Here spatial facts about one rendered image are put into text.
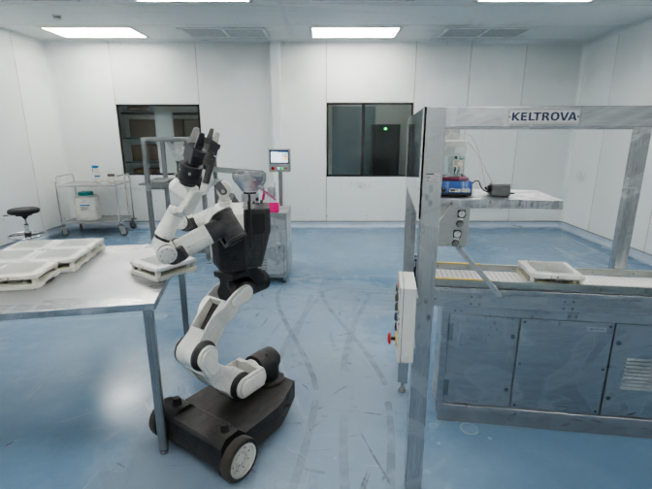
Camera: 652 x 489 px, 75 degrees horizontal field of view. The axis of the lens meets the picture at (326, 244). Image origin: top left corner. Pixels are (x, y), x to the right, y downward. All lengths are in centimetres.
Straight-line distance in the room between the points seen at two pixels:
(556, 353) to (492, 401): 42
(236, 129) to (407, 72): 284
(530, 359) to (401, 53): 560
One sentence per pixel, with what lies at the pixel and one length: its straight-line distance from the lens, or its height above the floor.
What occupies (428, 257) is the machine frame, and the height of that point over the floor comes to 116.
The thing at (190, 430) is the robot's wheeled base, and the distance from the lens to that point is 229.
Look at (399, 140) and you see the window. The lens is 718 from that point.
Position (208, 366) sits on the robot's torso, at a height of 52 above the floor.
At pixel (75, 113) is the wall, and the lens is 813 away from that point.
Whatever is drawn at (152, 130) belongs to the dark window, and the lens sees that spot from 761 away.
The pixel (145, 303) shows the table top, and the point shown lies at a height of 82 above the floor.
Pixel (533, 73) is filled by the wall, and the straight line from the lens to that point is 783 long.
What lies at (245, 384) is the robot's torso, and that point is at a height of 31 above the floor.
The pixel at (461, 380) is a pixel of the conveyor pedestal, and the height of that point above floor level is 26.
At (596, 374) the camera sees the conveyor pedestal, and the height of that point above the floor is 36.
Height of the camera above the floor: 155
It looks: 15 degrees down
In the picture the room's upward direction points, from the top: straight up
